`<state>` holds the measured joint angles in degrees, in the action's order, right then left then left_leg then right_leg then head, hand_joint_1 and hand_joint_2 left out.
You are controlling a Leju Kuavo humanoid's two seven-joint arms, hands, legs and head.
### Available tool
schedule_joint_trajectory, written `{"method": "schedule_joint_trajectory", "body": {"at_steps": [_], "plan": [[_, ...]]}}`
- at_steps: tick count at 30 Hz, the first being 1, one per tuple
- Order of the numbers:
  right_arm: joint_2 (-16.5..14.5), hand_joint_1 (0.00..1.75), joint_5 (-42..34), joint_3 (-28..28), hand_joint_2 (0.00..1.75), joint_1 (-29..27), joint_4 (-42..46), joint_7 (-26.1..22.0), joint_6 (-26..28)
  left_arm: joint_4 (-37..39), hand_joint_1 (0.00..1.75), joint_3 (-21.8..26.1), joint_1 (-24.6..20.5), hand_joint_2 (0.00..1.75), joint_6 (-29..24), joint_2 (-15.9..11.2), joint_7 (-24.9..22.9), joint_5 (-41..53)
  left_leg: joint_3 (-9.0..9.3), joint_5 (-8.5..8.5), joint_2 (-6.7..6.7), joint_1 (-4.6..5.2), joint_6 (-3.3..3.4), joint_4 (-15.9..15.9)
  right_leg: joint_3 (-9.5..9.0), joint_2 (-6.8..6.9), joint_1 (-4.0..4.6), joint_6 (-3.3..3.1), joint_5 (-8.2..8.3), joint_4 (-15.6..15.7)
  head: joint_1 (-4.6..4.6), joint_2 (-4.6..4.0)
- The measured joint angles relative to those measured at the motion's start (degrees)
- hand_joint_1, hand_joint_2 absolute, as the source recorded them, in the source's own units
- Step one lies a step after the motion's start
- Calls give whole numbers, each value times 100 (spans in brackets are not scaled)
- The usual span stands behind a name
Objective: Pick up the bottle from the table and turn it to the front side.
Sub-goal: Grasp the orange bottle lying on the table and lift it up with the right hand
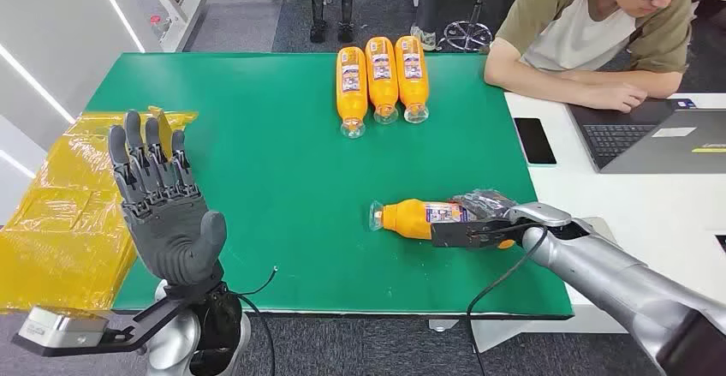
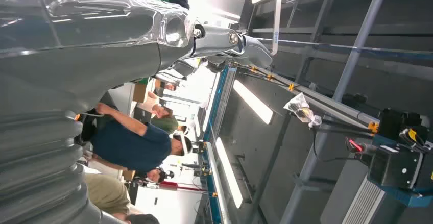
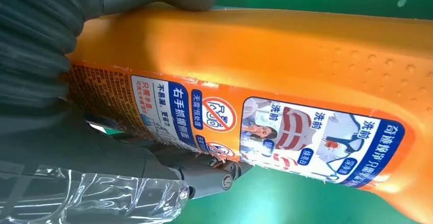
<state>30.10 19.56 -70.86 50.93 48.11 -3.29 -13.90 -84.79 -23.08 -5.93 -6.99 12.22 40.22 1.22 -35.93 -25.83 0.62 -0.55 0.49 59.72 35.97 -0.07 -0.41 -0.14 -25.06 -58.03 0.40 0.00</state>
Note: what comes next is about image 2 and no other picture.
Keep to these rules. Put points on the person at laptop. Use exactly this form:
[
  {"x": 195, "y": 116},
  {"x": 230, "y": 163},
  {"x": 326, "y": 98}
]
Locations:
[{"x": 105, "y": 192}]

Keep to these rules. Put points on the person with white headset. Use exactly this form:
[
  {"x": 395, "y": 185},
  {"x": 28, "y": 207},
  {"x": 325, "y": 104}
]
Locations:
[{"x": 128, "y": 144}]

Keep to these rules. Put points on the brown cardboard box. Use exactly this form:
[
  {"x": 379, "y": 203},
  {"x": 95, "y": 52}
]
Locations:
[{"x": 140, "y": 92}]

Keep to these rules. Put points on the clear plastic bag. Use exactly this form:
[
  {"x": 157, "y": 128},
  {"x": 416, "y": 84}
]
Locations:
[{"x": 302, "y": 110}]

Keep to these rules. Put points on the grey metal pole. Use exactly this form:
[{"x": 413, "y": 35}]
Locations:
[{"x": 355, "y": 53}]

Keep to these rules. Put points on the white ribbed vent panel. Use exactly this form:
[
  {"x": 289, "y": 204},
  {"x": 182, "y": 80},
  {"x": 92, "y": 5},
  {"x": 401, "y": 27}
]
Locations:
[{"x": 363, "y": 204}]

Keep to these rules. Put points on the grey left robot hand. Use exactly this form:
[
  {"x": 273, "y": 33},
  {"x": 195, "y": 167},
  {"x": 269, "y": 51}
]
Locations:
[{"x": 84, "y": 46}]

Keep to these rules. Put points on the black camera device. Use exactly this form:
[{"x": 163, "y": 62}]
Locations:
[{"x": 395, "y": 161}]

